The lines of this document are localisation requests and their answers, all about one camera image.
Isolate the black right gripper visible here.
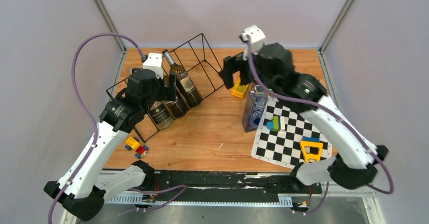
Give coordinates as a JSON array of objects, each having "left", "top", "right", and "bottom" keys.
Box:
[{"left": 219, "top": 44, "right": 279, "bottom": 95}]

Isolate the blue square bottle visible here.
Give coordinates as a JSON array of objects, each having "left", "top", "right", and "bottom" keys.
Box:
[{"left": 242, "top": 84, "right": 269, "bottom": 132}]

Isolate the dark green wine bottle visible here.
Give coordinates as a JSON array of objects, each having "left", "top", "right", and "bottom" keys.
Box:
[{"left": 162, "top": 49, "right": 202, "bottom": 108}]

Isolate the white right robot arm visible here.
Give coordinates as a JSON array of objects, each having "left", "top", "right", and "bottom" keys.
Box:
[{"left": 219, "top": 43, "right": 389, "bottom": 193}]

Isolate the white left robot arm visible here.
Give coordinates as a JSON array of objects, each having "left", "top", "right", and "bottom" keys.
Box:
[{"left": 44, "top": 68, "right": 177, "bottom": 221}]

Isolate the clear champagne bottle near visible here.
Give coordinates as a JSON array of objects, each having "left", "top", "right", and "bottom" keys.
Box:
[{"left": 148, "top": 101, "right": 174, "bottom": 130}]

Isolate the olive green wine bottle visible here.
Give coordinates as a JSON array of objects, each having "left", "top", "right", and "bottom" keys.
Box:
[{"left": 162, "top": 75, "right": 189, "bottom": 119}]

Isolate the yellow red blue block house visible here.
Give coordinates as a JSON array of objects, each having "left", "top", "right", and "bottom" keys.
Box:
[{"left": 231, "top": 78, "right": 249, "bottom": 99}]

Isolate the yellow red toy car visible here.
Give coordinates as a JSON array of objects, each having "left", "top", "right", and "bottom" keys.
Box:
[{"left": 124, "top": 137, "right": 149, "bottom": 159}]

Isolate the green white blue block stack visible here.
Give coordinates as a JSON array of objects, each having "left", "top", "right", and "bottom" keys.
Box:
[{"left": 266, "top": 115, "right": 286, "bottom": 132}]

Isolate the yellow arch blue block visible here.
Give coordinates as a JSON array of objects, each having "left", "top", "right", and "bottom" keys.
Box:
[{"left": 299, "top": 137, "right": 323, "bottom": 163}]

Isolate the black white chessboard mat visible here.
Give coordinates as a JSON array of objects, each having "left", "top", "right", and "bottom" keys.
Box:
[{"left": 251, "top": 98, "right": 332, "bottom": 168}]

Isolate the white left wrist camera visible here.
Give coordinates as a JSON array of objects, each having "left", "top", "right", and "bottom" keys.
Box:
[{"left": 143, "top": 53, "right": 164, "bottom": 79}]

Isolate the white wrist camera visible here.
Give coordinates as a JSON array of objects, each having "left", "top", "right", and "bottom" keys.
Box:
[
  {"left": 143, "top": 53, "right": 164, "bottom": 79},
  {"left": 238, "top": 25, "right": 266, "bottom": 57}
]

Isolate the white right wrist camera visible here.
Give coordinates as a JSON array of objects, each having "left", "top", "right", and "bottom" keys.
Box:
[{"left": 238, "top": 25, "right": 266, "bottom": 57}]

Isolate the black wire wine rack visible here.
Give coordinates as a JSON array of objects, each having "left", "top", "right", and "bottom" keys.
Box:
[{"left": 106, "top": 33, "right": 225, "bottom": 144}]

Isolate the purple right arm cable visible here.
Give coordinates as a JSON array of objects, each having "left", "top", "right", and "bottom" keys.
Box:
[{"left": 242, "top": 34, "right": 395, "bottom": 215}]

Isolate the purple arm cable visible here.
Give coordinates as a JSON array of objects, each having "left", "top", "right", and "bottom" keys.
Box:
[
  {"left": 242, "top": 34, "right": 395, "bottom": 215},
  {"left": 47, "top": 32, "right": 146, "bottom": 224}
]

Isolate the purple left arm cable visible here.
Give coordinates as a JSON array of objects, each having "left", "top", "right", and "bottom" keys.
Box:
[{"left": 47, "top": 32, "right": 146, "bottom": 224}]

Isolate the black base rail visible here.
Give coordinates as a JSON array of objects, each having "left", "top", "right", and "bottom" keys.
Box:
[{"left": 108, "top": 170, "right": 322, "bottom": 208}]

